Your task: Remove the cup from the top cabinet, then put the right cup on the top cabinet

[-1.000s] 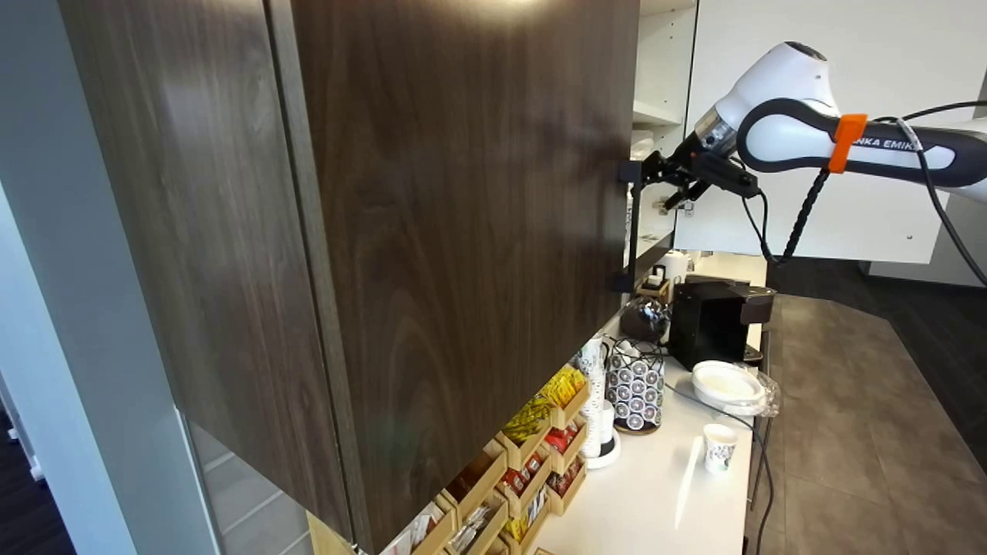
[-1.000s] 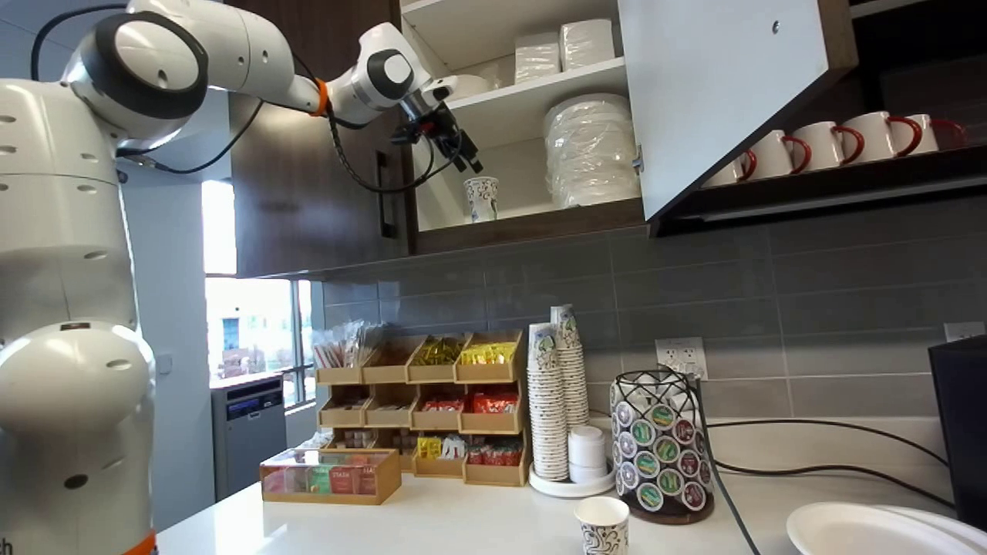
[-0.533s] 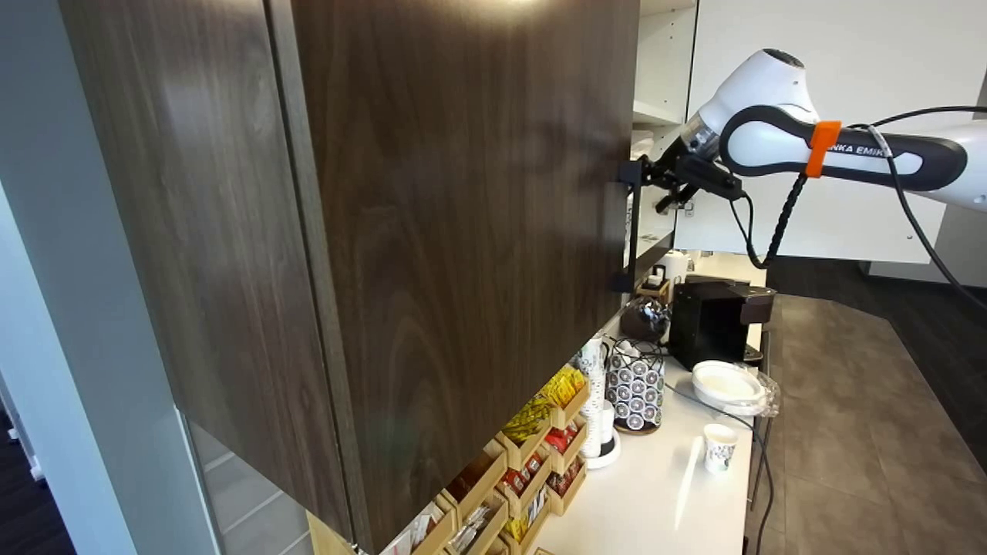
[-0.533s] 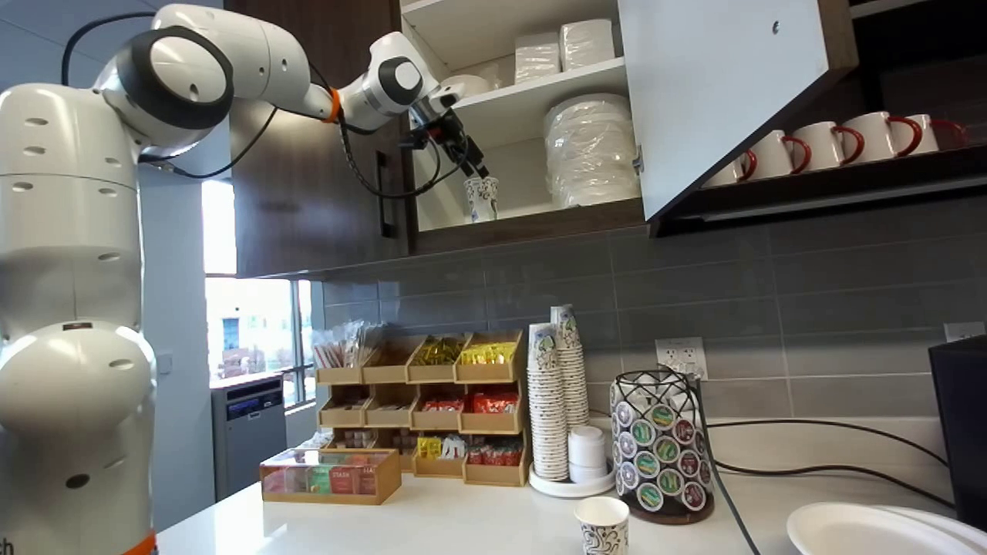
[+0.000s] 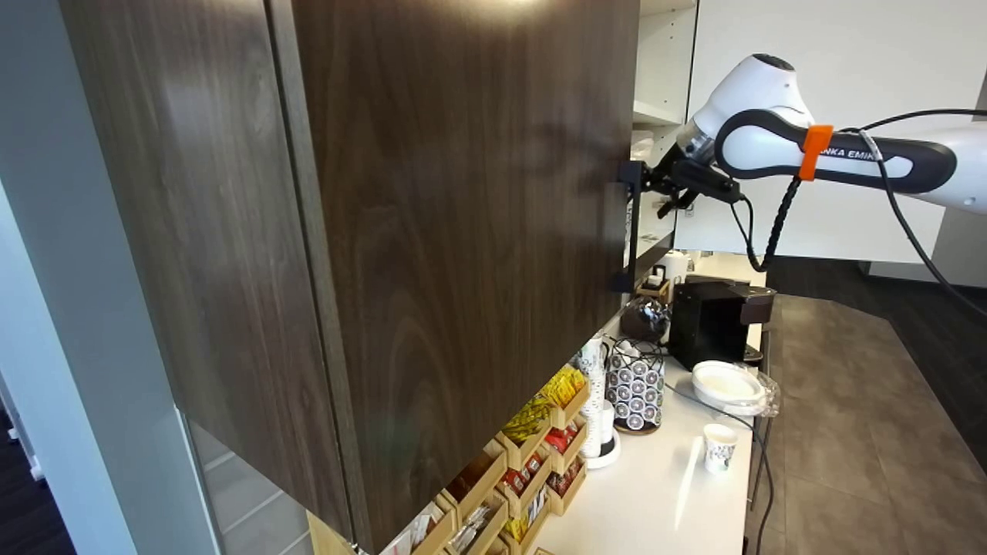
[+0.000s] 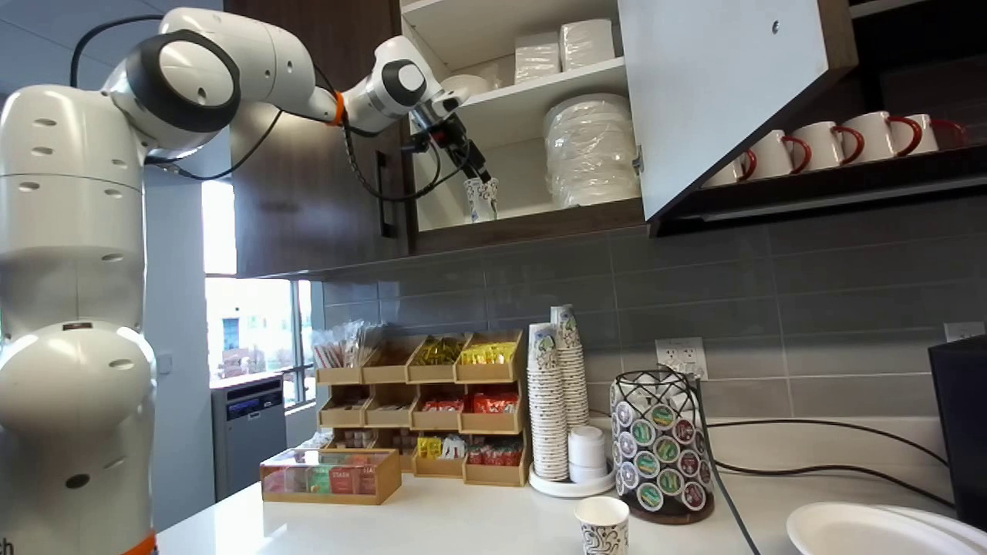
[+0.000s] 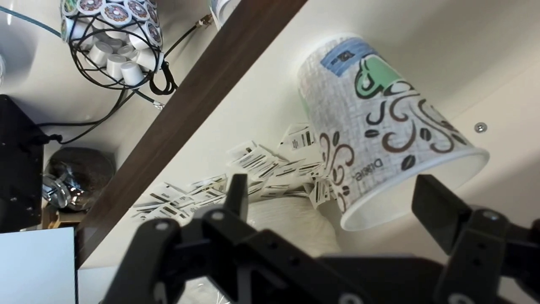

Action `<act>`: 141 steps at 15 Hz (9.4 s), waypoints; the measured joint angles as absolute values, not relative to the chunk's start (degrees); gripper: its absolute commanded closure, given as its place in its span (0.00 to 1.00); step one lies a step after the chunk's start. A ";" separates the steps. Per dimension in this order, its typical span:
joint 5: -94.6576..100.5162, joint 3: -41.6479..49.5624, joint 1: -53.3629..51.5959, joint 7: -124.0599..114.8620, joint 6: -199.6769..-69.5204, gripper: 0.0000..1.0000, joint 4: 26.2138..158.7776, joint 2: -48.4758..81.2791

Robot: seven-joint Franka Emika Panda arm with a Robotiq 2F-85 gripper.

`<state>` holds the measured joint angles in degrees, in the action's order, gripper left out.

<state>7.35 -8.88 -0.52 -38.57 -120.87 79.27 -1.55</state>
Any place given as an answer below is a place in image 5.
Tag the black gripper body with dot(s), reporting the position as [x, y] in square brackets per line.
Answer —
[667, 172]

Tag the patterned paper cup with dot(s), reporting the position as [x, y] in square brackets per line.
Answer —
[720, 449]

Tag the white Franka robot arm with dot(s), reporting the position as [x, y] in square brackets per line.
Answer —
[760, 93]

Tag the stack of white cup lids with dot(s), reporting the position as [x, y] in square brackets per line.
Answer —
[600, 426]

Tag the white open cabinet door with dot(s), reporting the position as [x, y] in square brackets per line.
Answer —
[875, 61]

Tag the dark round pot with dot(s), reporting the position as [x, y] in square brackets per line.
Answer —
[645, 322]

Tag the black coffee machine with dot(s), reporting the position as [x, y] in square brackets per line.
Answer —
[710, 318]

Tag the tall stack of paper cups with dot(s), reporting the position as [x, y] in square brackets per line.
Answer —
[595, 380]
[584, 364]

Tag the white plate on counter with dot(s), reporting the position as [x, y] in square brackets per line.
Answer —
[728, 386]

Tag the round white tray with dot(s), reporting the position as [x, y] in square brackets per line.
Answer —
[602, 458]

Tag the tiered wooden condiment organizer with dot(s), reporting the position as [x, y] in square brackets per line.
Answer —
[526, 451]

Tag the dark wood wall cabinet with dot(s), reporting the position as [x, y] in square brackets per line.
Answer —
[410, 257]

